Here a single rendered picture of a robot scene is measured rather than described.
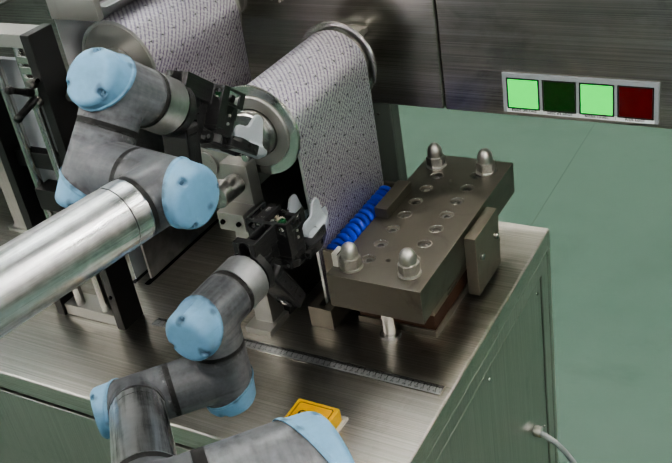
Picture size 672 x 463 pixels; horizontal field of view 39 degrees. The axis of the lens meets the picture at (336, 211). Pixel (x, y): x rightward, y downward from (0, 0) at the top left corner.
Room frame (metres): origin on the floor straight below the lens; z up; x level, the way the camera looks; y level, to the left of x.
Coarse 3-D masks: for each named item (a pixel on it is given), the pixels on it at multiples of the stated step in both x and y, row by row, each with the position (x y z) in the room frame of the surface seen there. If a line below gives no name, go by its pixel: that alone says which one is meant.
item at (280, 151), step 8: (352, 40) 1.48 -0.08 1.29; (248, 96) 1.29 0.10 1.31; (248, 104) 1.29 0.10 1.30; (256, 104) 1.28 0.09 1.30; (264, 104) 1.27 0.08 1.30; (264, 112) 1.28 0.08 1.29; (272, 112) 1.27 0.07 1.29; (272, 120) 1.27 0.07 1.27; (280, 120) 1.26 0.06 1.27; (280, 128) 1.26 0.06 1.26; (280, 136) 1.26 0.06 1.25; (288, 136) 1.26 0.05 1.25; (280, 144) 1.27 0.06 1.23; (288, 144) 1.26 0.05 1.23; (272, 152) 1.28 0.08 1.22; (280, 152) 1.27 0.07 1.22; (256, 160) 1.29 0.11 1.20; (264, 160) 1.29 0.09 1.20; (272, 160) 1.28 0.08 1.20; (280, 160) 1.27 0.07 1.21
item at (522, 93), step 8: (512, 80) 1.40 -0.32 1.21; (520, 80) 1.40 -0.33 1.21; (528, 80) 1.39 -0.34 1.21; (512, 88) 1.41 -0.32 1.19; (520, 88) 1.40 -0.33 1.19; (528, 88) 1.39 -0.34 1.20; (536, 88) 1.38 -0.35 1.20; (512, 96) 1.41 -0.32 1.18; (520, 96) 1.40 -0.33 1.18; (528, 96) 1.39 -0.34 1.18; (536, 96) 1.38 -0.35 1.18; (512, 104) 1.41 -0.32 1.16; (520, 104) 1.40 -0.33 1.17; (528, 104) 1.39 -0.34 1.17; (536, 104) 1.38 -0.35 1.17
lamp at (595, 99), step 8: (584, 88) 1.34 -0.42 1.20; (592, 88) 1.33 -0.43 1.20; (600, 88) 1.33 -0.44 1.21; (608, 88) 1.32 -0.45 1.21; (584, 96) 1.34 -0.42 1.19; (592, 96) 1.33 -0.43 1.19; (600, 96) 1.33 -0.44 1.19; (608, 96) 1.32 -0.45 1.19; (584, 104) 1.34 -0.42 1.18; (592, 104) 1.33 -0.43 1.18; (600, 104) 1.33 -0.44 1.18; (608, 104) 1.32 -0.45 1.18; (584, 112) 1.34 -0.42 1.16; (592, 112) 1.33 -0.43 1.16; (600, 112) 1.33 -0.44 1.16; (608, 112) 1.32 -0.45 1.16
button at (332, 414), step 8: (304, 400) 1.05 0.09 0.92; (296, 408) 1.04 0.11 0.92; (304, 408) 1.04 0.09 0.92; (312, 408) 1.03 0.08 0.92; (320, 408) 1.03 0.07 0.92; (328, 408) 1.03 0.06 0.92; (336, 408) 1.03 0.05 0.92; (288, 416) 1.03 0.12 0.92; (328, 416) 1.01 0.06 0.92; (336, 416) 1.01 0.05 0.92; (336, 424) 1.01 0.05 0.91
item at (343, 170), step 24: (360, 120) 1.42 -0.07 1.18; (336, 144) 1.35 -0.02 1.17; (360, 144) 1.41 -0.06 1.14; (312, 168) 1.29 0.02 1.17; (336, 168) 1.34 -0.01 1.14; (360, 168) 1.40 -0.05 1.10; (312, 192) 1.28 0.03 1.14; (336, 192) 1.33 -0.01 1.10; (360, 192) 1.39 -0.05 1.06; (336, 216) 1.32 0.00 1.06
